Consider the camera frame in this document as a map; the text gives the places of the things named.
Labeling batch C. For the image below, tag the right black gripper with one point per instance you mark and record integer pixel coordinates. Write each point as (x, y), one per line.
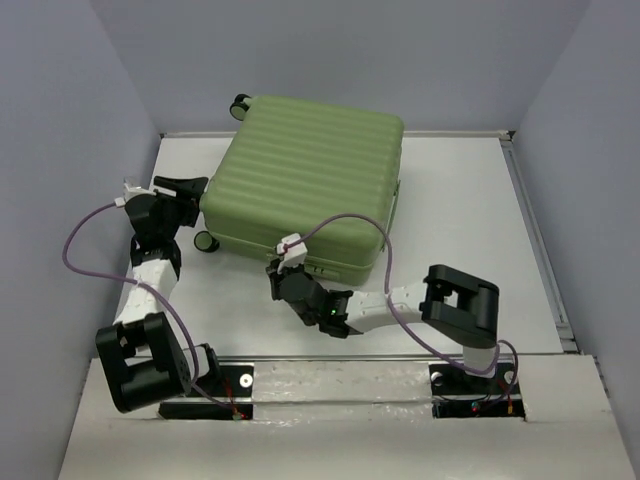
(276, 279)

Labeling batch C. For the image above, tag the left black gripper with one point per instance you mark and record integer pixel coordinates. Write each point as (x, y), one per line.
(191, 189)

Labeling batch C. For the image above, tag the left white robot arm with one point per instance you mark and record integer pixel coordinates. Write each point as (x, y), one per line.
(147, 354)

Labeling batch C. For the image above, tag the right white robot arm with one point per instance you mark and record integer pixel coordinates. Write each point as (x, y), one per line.
(460, 306)

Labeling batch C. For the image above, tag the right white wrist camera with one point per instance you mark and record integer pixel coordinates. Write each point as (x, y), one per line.
(292, 251)

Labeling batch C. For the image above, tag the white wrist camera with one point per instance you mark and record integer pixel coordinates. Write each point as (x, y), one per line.
(131, 188)
(292, 251)

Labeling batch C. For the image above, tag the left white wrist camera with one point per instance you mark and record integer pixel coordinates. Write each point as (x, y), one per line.
(131, 188)

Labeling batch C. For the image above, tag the aluminium rail across table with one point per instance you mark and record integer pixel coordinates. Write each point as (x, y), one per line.
(366, 357)

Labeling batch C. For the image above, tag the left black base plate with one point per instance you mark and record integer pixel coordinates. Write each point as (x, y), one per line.
(232, 395)

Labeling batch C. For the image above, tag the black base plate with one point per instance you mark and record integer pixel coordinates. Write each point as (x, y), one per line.
(458, 395)
(232, 395)

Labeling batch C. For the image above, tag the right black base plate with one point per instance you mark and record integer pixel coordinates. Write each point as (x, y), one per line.
(458, 395)

